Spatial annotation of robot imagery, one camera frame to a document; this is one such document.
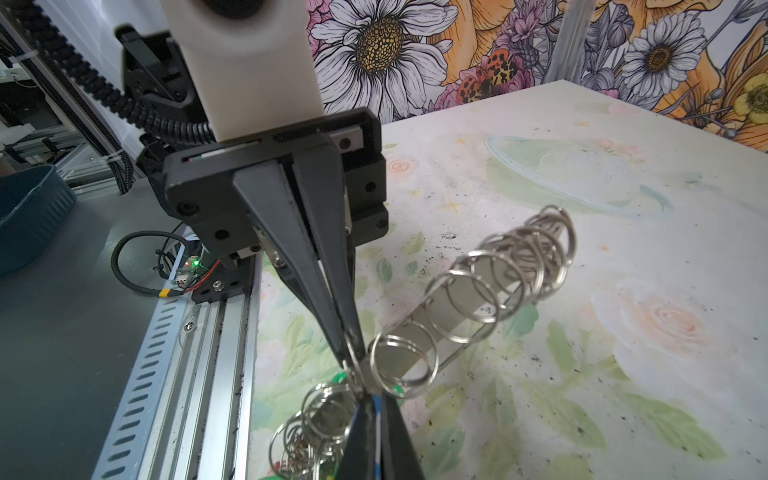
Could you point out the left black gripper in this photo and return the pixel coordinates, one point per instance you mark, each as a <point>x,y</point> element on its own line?
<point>315,184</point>

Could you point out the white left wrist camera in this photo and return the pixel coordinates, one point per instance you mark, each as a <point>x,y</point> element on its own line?
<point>252,73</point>

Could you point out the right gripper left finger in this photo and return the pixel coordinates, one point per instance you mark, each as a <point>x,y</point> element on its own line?
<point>359,461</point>

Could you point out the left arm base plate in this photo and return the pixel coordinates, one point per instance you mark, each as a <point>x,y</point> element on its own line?
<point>222,283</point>

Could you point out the key with blue tag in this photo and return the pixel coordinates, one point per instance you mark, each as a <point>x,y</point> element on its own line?
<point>377,429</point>

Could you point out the green circuit board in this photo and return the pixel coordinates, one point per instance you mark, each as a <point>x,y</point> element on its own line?
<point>189,272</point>

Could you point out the aluminium front rail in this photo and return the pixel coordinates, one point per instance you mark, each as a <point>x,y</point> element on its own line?
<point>201,427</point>

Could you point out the blue plastic bin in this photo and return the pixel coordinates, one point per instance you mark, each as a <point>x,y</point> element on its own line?
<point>34,205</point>

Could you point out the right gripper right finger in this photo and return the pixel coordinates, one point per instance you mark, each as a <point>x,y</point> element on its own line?
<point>398,457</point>

